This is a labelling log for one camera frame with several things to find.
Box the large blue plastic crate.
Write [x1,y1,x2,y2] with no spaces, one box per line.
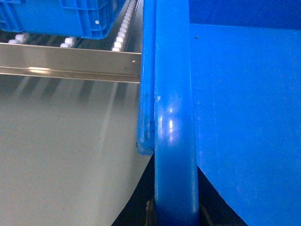
[136,0,301,226]

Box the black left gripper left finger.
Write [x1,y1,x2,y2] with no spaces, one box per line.
[112,155,157,226]

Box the white roller track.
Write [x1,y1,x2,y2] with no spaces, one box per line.
[111,0,137,52]

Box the steel shelf front rail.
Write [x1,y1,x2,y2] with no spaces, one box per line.
[0,43,141,83]

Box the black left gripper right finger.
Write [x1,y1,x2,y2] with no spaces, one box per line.
[197,168,246,226]

